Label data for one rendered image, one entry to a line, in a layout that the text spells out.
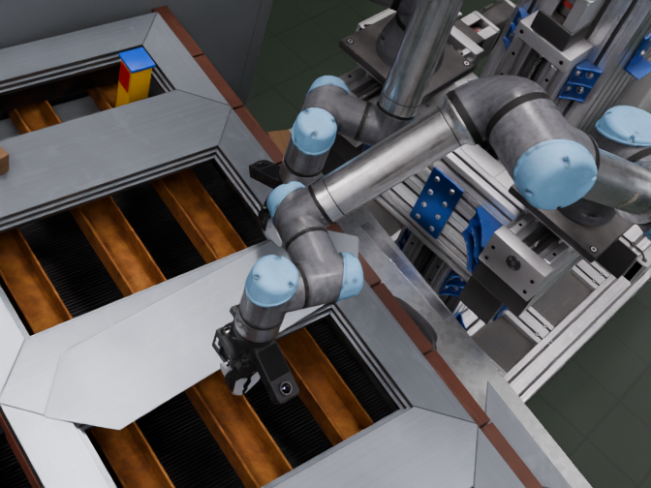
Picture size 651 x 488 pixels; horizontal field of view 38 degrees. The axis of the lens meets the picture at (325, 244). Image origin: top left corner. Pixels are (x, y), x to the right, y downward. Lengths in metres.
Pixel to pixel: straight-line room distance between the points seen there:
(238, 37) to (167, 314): 1.07
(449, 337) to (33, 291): 0.89
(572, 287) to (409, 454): 1.38
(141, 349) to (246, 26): 1.16
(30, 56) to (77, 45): 0.11
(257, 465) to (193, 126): 0.74
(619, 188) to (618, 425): 1.56
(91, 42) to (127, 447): 0.93
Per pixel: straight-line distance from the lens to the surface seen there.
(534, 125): 1.47
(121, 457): 1.85
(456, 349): 2.14
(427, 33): 1.68
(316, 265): 1.50
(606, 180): 1.61
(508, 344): 2.82
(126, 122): 2.10
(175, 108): 2.15
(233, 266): 1.90
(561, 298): 3.00
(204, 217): 2.17
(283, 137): 2.31
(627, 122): 1.89
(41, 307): 2.00
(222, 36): 2.62
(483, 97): 1.52
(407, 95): 1.72
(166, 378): 1.74
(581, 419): 3.07
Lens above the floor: 2.36
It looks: 50 degrees down
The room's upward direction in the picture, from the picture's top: 23 degrees clockwise
